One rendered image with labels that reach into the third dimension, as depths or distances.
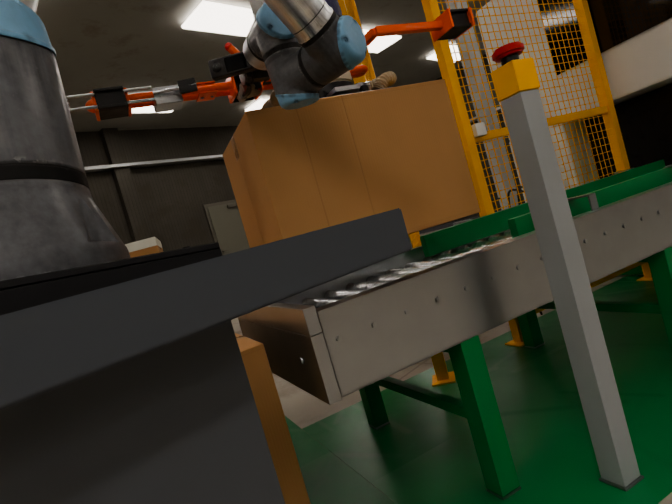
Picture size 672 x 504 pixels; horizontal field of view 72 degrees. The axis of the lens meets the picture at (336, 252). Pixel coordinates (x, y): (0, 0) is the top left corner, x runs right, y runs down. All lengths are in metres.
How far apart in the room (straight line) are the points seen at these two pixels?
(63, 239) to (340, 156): 0.89
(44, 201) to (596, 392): 1.13
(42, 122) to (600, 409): 1.17
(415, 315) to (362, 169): 0.41
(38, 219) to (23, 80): 0.13
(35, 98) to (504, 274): 1.07
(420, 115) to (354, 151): 0.24
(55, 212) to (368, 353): 0.75
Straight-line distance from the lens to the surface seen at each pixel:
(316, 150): 1.20
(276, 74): 1.07
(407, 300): 1.08
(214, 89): 1.36
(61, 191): 0.47
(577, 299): 1.17
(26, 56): 0.51
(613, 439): 1.29
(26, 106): 0.48
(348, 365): 1.02
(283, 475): 1.19
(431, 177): 1.34
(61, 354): 0.26
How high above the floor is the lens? 0.74
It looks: 2 degrees down
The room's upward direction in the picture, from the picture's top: 16 degrees counter-clockwise
